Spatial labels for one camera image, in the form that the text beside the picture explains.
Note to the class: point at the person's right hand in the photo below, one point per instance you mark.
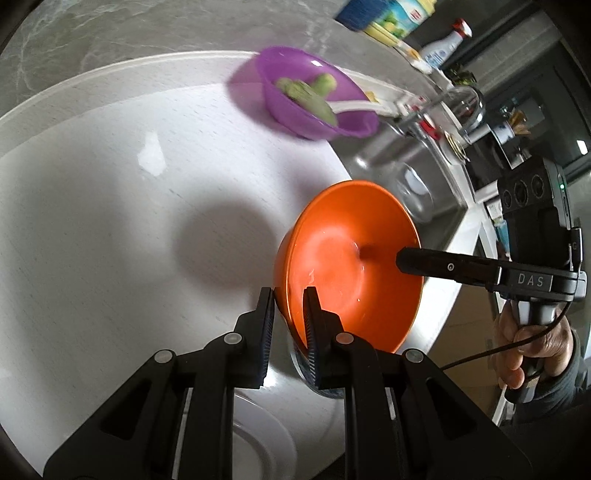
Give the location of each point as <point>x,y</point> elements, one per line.
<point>505,355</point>

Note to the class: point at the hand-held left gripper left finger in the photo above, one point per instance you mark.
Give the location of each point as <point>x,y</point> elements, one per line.
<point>267,332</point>

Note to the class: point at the steel sink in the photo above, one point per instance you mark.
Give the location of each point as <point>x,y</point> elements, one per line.
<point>378,161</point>

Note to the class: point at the yellow and blue bag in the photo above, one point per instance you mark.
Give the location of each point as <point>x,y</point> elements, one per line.
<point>392,18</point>

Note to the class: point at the orange bowl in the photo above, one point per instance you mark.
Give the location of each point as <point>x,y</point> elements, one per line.
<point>341,217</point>

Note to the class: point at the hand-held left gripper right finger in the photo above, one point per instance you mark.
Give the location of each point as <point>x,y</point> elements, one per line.
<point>311,337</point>

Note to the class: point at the large white plate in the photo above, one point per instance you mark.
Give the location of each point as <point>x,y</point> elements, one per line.
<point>263,434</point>

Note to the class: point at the white spray bottle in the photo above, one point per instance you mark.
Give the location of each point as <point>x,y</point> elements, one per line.
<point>443,50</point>

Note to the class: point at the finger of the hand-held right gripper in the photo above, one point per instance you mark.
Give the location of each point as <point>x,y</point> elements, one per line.
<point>443,266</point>

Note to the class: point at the green toy vegetable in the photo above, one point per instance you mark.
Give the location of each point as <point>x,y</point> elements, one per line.
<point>300,90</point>

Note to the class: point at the purple bowl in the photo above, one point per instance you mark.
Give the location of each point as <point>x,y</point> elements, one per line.
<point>286,106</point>

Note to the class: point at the person's right forearm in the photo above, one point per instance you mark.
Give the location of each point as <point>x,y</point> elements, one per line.
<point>568,401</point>

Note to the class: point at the white spoon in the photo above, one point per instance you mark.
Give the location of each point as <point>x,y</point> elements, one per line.
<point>355,106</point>

